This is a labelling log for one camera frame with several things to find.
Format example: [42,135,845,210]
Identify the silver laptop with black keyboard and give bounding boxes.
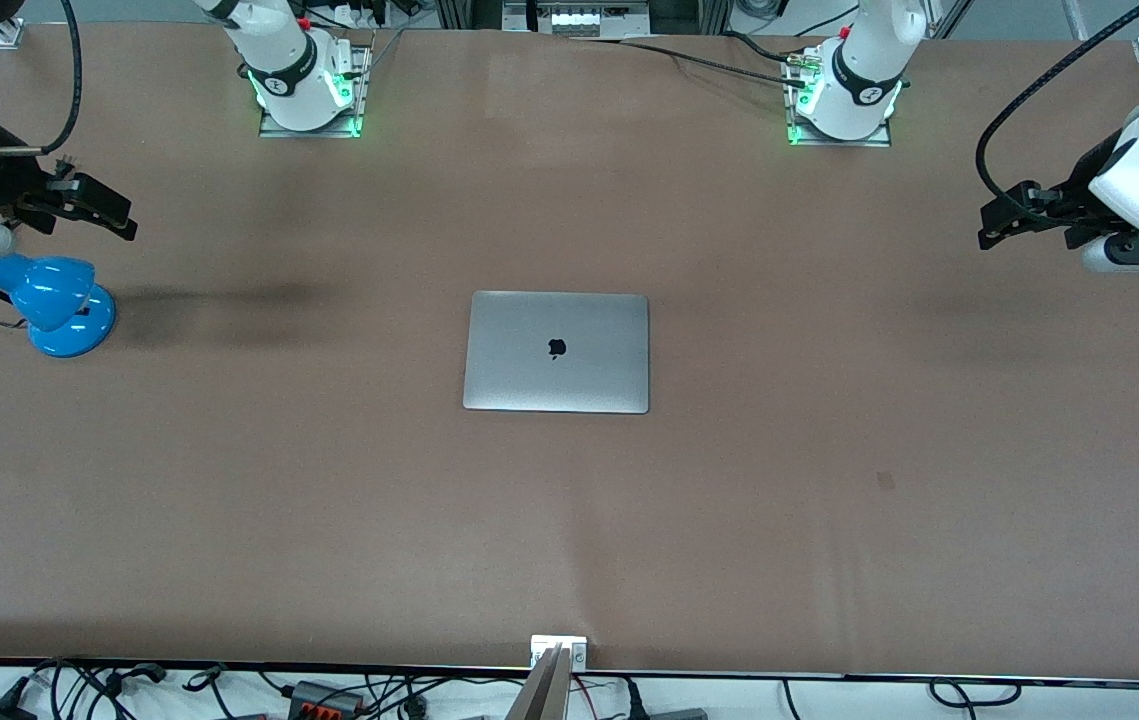
[462,291,651,415]

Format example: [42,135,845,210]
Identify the blue desk lamp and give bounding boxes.
[0,252,117,358]

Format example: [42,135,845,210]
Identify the grey control box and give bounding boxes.
[501,0,652,39]

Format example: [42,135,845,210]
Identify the black box with orange connectors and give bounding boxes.
[287,680,367,720]

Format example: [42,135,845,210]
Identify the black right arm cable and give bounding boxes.
[0,0,83,157]

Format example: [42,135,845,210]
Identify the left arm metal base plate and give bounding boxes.
[786,50,895,149]

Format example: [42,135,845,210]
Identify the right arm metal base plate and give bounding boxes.
[259,45,372,139]

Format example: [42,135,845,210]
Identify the short black table cable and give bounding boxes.
[724,28,810,66]

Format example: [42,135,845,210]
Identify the long black table cable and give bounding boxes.
[569,36,810,89]

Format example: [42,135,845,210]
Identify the black tangled floor cable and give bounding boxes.
[29,658,230,720]

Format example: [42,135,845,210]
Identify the black looped floor cable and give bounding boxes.
[929,678,1022,711]

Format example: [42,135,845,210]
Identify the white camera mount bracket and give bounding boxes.
[529,635,589,669]

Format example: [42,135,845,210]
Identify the grey metal mount bar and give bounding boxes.
[504,645,575,720]

